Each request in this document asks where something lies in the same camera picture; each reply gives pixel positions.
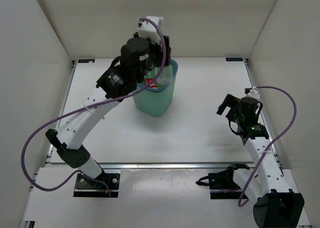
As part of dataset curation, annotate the clear bottle red label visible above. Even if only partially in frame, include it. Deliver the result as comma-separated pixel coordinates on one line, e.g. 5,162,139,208
144,77,158,89

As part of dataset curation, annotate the clear bottle black cap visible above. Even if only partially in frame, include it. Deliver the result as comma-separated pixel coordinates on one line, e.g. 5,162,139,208
156,64,173,89

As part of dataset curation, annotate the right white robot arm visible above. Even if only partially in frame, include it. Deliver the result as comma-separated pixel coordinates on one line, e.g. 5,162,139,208
217,90,305,228

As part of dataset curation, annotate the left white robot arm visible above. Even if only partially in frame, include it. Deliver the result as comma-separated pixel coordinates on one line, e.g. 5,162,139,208
45,34,171,188

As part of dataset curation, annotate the right blue table sticker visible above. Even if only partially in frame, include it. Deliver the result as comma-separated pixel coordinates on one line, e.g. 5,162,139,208
225,57,243,62

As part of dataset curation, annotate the blue table sticker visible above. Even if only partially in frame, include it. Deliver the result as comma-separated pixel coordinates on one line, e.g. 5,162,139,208
77,59,95,64
225,57,243,62

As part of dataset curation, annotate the left blue table sticker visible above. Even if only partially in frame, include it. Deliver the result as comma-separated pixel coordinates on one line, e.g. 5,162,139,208
77,59,95,64

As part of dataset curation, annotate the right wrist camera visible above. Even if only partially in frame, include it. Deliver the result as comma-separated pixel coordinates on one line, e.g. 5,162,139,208
244,86,260,102

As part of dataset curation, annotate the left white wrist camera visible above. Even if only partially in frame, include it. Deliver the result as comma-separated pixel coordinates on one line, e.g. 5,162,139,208
137,16,164,45

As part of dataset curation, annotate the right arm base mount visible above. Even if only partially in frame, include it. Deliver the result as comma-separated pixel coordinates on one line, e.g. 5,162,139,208
195,163,250,200

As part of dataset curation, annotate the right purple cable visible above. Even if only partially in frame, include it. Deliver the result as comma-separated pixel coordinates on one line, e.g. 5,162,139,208
237,85,297,208

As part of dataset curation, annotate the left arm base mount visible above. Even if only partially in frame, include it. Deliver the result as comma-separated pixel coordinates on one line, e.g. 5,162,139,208
73,168,121,199

